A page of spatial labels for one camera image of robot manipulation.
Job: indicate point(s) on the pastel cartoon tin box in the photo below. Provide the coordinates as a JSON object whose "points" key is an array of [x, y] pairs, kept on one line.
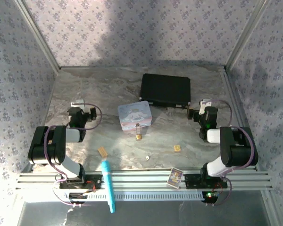
{"points": [[134, 115]]}

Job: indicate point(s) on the brass padlock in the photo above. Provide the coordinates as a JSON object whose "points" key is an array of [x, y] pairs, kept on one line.
{"points": [[139, 137]]}

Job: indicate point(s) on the small wooden block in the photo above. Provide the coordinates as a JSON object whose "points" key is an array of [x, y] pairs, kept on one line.
{"points": [[102, 151]]}

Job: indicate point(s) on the black hard case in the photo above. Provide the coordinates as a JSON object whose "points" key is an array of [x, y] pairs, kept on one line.
{"points": [[165, 89]]}

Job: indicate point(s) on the small gold block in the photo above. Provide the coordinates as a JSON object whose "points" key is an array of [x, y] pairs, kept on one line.
{"points": [[177, 148]]}

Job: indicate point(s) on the turquoise marker pen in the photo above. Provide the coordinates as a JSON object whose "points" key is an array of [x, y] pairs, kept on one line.
{"points": [[108, 179]]}

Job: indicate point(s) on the small illustrated card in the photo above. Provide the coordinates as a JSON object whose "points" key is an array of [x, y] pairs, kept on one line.
{"points": [[175, 177]]}

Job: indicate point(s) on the black left controller board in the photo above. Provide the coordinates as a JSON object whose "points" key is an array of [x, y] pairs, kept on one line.
{"points": [[76, 196]]}

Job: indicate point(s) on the black controller board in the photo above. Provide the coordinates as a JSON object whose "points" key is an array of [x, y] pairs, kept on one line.
{"points": [[76, 196], [210, 196]]}

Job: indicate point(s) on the black right controller board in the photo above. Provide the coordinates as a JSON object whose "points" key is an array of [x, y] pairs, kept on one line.
{"points": [[210, 196]]}

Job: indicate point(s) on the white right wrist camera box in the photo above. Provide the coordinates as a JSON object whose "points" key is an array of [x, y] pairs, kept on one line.
{"points": [[204, 106]]}

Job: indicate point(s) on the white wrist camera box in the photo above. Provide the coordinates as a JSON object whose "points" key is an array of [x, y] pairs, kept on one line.
{"points": [[204, 106], [77, 104]]}

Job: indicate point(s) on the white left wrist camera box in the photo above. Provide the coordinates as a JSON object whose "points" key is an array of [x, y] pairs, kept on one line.
{"points": [[77, 104]]}

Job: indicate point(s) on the aluminium table side rail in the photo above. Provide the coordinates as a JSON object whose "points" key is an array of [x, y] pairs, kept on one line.
{"points": [[233, 99]]}

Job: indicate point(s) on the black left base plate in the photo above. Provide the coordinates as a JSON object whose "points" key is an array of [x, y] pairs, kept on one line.
{"points": [[94, 182]]}

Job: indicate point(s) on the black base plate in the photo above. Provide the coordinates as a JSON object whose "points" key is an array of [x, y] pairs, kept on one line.
{"points": [[193, 181], [94, 182]]}

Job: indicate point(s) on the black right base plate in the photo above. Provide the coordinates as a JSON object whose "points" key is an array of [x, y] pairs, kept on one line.
{"points": [[193, 181]]}

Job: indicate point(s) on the aluminium rail frame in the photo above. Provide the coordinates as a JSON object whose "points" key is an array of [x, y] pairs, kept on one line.
{"points": [[143, 180]]}

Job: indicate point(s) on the aluminium corner post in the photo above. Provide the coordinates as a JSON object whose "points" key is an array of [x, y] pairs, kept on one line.
{"points": [[245, 35], [40, 37]]}

